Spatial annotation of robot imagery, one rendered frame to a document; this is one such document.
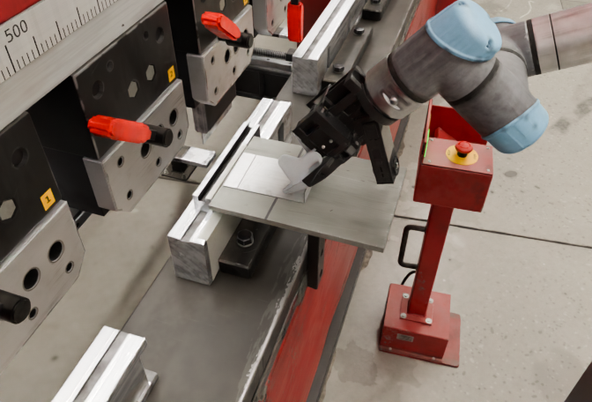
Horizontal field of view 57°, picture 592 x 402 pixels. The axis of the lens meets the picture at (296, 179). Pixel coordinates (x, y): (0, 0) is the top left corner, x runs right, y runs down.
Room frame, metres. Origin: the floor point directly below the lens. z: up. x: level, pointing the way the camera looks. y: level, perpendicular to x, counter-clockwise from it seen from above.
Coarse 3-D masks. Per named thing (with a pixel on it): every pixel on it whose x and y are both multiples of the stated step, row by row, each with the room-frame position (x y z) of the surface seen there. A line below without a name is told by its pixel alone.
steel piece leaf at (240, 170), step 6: (246, 156) 0.69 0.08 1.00; (252, 156) 0.69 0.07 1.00; (240, 162) 0.67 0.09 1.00; (246, 162) 0.67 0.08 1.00; (234, 168) 0.66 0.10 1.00; (240, 168) 0.66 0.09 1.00; (246, 168) 0.66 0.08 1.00; (234, 174) 0.65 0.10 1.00; (240, 174) 0.65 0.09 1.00; (228, 180) 0.63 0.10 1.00; (234, 180) 0.63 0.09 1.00; (240, 180) 0.63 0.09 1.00; (228, 186) 0.62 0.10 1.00; (234, 186) 0.62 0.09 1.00
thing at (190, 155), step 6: (186, 150) 0.70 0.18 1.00; (192, 150) 0.70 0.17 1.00; (198, 150) 0.70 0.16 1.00; (204, 150) 0.70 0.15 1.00; (180, 156) 0.69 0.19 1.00; (186, 156) 0.69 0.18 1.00; (192, 156) 0.69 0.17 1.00; (198, 156) 0.69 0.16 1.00; (204, 156) 0.69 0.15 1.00; (210, 156) 0.69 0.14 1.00; (186, 162) 0.68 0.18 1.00; (192, 162) 0.67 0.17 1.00; (198, 162) 0.67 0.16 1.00; (204, 162) 0.67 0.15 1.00; (210, 162) 0.68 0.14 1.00
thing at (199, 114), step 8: (232, 88) 0.70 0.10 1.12; (224, 96) 0.67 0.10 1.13; (232, 96) 0.70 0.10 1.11; (200, 104) 0.62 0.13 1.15; (224, 104) 0.67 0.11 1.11; (200, 112) 0.62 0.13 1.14; (208, 112) 0.63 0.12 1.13; (216, 112) 0.65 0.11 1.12; (224, 112) 0.69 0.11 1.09; (200, 120) 0.62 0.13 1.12; (208, 120) 0.62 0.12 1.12; (216, 120) 0.64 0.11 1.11; (200, 128) 0.62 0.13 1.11; (208, 128) 0.62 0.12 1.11; (208, 136) 0.64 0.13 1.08
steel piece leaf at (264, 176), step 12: (252, 168) 0.66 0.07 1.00; (264, 168) 0.66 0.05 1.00; (276, 168) 0.66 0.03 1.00; (252, 180) 0.63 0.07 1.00; (264, 180) 0.63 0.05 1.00; (276, 180) 0.63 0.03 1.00; (288, 180) 0.63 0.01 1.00; (264, 192) 0.60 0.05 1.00; (276, 192) 0.60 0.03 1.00; (300, 192) 0.60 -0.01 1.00
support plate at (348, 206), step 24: (264, 144) 0.73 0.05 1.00; (288, 144) 0.73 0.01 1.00; (360, 168) 0.66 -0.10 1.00; (240, 192) 0.61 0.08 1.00; (312, 192) 0.61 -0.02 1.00; (336, 192) 0.61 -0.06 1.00; (360, 192) 0.61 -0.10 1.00; (384, 192) 0.61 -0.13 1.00; (240, 216) 0.56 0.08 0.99; (264, 216) 0.56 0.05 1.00; (288, 216) 0.56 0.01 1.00; (312, 216) 0.56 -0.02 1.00; (336, 216) 0.56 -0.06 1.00; (360, 216) 0.56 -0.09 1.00; (384, 216) 0.56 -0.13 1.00; (336, 240) 0.52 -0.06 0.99; (360, 240) 0.51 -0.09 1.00; (384, 240) 0.51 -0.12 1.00
